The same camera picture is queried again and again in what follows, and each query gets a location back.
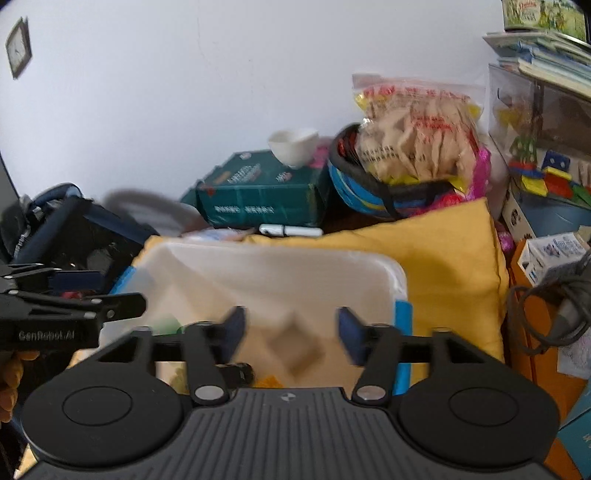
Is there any clear plastic case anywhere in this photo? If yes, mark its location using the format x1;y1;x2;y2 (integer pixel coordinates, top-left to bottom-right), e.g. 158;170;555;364
488;63;591;195

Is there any printed green tin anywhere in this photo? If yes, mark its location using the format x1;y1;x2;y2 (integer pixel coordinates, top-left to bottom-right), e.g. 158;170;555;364
501;0;590;42

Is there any grey blue tub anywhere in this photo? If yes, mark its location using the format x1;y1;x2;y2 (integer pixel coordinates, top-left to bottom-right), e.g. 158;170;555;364
512;185;591;241

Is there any orange box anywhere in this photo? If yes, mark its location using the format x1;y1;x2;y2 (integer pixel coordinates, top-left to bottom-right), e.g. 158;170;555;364
505;237;591;480

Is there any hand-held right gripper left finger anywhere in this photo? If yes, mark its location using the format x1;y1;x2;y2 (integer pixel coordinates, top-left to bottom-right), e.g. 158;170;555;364
95;305;250;407

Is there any grey cable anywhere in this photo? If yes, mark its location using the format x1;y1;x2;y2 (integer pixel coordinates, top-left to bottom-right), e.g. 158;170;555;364
505;251;591;357

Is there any person's left hand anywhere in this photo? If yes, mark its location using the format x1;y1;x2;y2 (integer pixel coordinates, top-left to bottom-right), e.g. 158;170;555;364
0;350;41;423

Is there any stack of books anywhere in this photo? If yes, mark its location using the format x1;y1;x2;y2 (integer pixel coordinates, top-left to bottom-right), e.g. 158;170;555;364
482;30;591;100

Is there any yellow cloth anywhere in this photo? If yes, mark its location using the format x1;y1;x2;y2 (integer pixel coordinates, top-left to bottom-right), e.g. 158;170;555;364
242;198;510;366

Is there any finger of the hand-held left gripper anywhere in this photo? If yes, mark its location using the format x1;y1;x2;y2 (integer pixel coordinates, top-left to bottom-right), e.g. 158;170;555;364
0;262;108;293
0;291;147;320

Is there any dark green carton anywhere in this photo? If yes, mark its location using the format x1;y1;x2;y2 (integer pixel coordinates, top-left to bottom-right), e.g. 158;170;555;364
180;150;331;230

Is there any wooden cube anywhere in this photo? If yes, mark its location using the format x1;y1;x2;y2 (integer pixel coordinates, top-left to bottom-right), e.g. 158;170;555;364
267;322;325;378

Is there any wall clock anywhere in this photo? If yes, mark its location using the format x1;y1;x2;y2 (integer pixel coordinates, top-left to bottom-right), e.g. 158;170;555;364
4;17;33;79

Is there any pile of colourful toy blocks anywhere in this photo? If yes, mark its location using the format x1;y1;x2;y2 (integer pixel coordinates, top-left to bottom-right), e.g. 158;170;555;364
508;136;591;208

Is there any white tube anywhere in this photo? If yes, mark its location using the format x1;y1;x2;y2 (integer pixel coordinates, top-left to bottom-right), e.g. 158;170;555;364
258;223;324;239

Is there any dark blue bag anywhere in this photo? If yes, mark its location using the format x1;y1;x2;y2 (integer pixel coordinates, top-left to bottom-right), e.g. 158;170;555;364
0;183;158;296

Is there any pink shiny wrapper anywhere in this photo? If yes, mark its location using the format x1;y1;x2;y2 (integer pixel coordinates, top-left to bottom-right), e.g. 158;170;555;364
462;142;493;202

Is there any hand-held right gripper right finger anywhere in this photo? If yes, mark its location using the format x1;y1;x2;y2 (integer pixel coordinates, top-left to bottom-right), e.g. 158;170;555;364
337;306;490;407

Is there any light blue box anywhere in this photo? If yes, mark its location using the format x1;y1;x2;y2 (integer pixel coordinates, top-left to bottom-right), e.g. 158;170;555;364
556;382;591;468

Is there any translucent plastic storage box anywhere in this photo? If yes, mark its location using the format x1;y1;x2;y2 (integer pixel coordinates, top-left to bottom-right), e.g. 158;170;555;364
99;236;415;398

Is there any white bowl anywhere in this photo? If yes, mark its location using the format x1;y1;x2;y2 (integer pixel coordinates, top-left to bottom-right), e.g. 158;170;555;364
267;128;321;169

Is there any small white printed box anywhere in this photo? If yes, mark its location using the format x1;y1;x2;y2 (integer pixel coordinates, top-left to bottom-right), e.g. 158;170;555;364
516;232;591;287

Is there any white printed paper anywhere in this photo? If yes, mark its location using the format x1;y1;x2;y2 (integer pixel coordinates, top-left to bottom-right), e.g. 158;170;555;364
556;331;591;380

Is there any clear bag of snacks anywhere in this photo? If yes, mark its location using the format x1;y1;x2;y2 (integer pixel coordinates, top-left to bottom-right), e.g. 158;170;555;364
351;72;486;195

